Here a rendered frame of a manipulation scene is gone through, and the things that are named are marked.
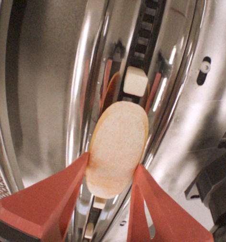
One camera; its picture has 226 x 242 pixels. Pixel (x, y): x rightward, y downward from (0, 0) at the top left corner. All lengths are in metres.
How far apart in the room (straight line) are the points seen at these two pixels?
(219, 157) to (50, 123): 0.21
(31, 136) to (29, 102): 0.05
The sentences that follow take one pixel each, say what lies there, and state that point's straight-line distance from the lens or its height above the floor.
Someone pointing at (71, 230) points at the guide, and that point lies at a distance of 0.33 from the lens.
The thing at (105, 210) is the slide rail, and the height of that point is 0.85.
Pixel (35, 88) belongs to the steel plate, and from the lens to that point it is 0.18.
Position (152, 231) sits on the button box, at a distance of 0.34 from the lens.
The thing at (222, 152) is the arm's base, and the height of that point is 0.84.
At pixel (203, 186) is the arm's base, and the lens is 0.21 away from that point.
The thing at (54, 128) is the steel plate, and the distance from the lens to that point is 0.19.
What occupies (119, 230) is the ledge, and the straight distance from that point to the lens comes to 0.28.
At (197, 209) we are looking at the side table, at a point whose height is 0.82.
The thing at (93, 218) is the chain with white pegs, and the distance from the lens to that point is 0.30.
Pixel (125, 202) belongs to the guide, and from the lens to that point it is 0.20.
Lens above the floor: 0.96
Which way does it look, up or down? 61 degrees down
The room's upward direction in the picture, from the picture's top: 169 degrees counter-clockwise
